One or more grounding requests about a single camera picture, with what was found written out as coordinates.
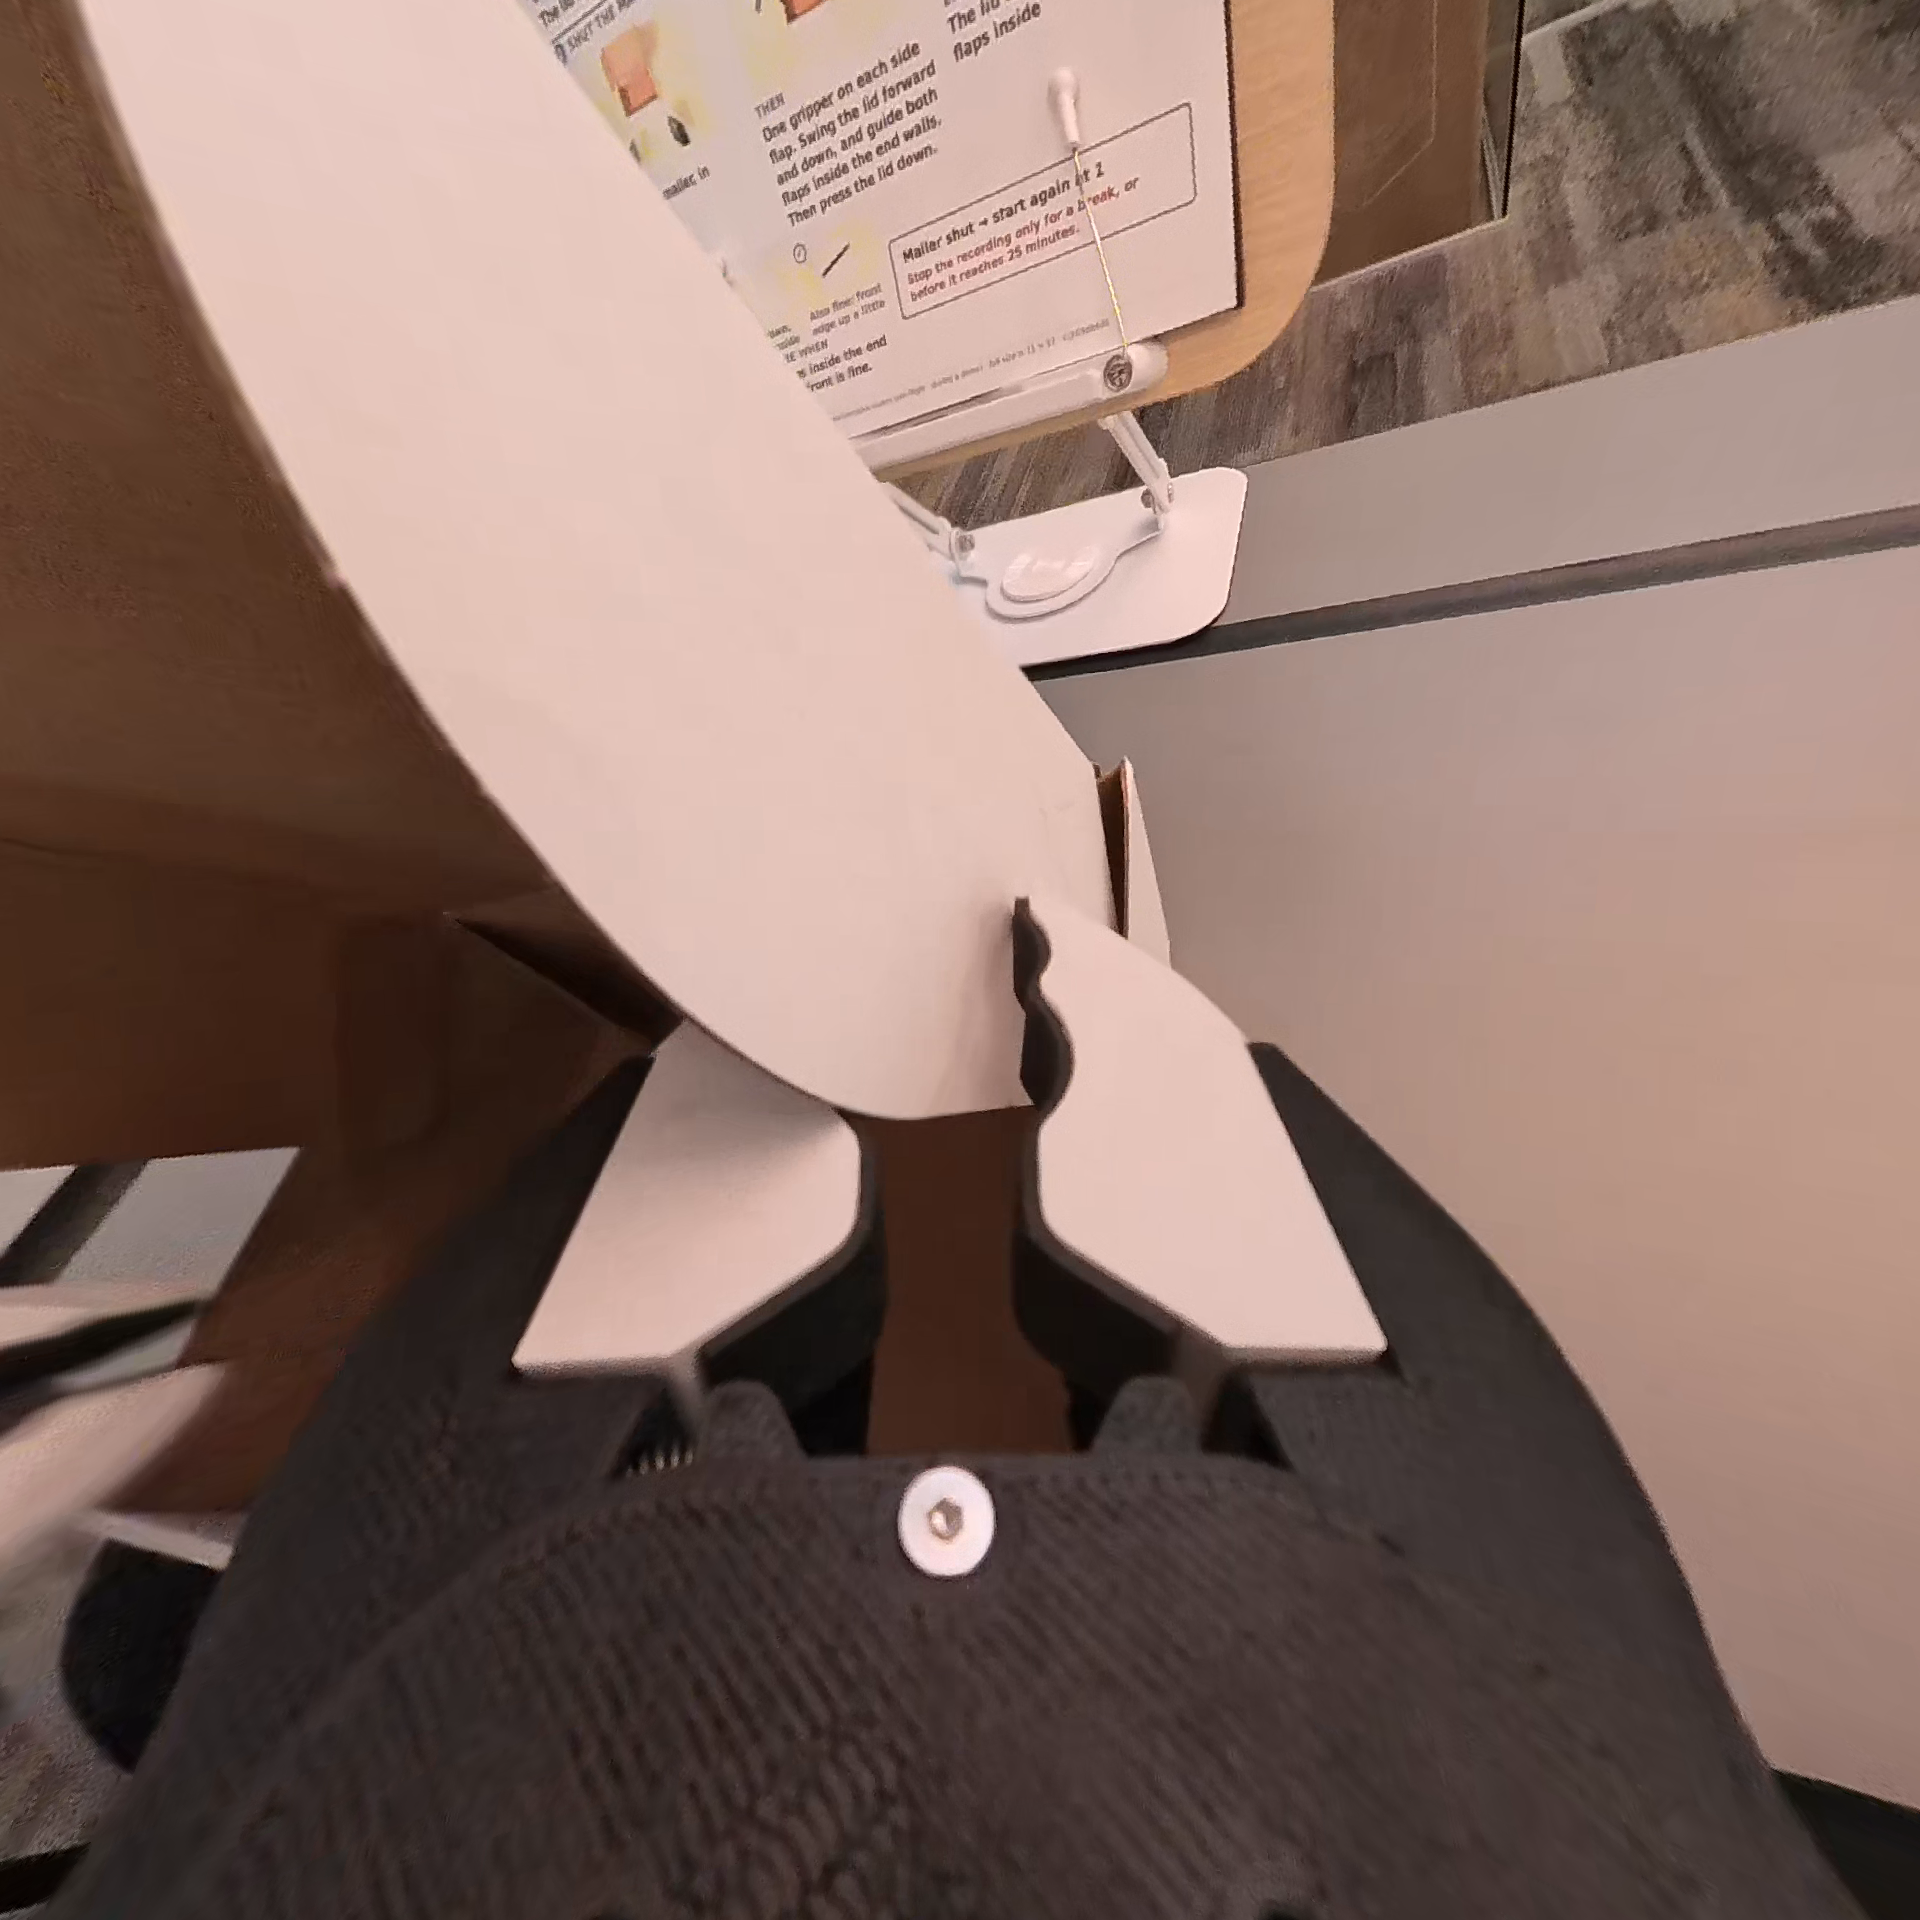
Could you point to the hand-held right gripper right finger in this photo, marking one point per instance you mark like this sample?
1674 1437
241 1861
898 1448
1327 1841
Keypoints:
1201 1185

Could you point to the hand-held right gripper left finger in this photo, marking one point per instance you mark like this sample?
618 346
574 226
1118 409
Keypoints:
690 1229

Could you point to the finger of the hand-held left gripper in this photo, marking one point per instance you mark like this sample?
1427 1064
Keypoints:
90 1440

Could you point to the white cardboard mailer box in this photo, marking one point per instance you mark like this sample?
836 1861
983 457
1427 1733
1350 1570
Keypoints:
523 524

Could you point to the instruction sheet on wooden stand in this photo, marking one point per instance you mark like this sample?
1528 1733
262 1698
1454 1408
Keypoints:
1155 555

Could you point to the printed instruction sheet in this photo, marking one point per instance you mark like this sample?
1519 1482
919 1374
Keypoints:
1019 164

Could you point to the brown wooden cabinet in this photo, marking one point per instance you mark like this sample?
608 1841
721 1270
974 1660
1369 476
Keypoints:
1410 106

